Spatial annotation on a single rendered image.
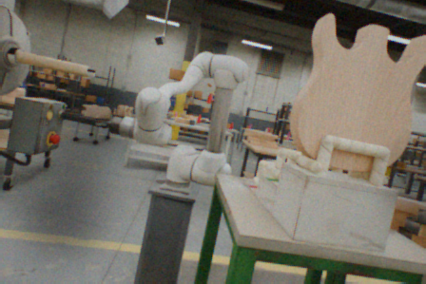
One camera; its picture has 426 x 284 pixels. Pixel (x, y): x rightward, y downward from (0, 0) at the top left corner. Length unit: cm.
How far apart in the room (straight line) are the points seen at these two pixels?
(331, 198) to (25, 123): 104
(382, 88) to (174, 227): 124
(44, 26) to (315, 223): 1348
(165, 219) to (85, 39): 1185
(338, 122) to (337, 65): 15
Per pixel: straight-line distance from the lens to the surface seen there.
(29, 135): 113
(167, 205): 152
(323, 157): 70
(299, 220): 70
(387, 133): 84
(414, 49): 91
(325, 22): 75
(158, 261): 167
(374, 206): 81
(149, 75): 1201
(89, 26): 1305
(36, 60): 88
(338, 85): 74
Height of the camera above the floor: 121
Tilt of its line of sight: 3 degrees down
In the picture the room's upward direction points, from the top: 12 degrees clockwise
